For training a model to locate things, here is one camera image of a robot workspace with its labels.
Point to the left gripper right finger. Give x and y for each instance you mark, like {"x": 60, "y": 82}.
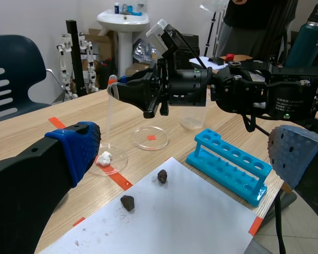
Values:
{"x": 296, "y": 156}

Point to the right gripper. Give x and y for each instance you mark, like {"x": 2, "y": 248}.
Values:
{"x": 185, "y": 87}

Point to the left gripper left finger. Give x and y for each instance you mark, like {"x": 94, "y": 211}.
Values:
{"x": 29, "y": 190}

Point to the dropper with red bulb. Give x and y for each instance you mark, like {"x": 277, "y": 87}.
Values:
{"x": 113, "y": 79}

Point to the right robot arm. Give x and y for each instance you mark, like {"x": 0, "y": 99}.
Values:
{"x": 270, "y": 87}

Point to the clear glass dish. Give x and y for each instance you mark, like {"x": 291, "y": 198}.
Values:
{"x": 140, "y": 137}
{"x": 119, "y": 158}

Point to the small white robot figure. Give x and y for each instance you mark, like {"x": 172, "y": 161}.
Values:
{"x": 91, "y": 66}
{"x": 65, "y": 66}

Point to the brown cardboard box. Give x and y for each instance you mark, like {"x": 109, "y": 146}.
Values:
{"x": 100, "y": 39}

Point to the clear plastic beaker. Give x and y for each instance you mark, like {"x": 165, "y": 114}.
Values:
{"x": 190, "y": 123}

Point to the white wash basin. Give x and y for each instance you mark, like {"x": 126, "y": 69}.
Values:
{"x": 124, "y": 19}

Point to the turquoise rack with round holes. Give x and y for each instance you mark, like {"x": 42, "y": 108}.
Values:
{"x": 228, "y": 169}

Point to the white lump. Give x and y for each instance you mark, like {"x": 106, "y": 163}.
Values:
{"x": 105, "y": 158}

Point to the small dark stone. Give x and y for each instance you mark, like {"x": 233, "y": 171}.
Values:
{"x": 162, "y": 176}
{"x": 127, "y": 203}

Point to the teal water bottle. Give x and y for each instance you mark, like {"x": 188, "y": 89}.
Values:
{"x": 304, "y": 45}

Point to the person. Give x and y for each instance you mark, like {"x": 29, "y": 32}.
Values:
{"x": 254, "y": 29}

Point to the dark blue chair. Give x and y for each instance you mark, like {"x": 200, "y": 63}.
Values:
{"x": 18, "y": 55}

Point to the white sheet of paper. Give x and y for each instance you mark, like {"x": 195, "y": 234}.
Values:
{"x": 175, "y": 219}

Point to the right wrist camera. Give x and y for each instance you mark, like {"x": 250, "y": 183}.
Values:
{"x": 159, "y": 34}

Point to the black metal rail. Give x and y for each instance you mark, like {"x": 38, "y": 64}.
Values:
{"x": 75, "y": 58}

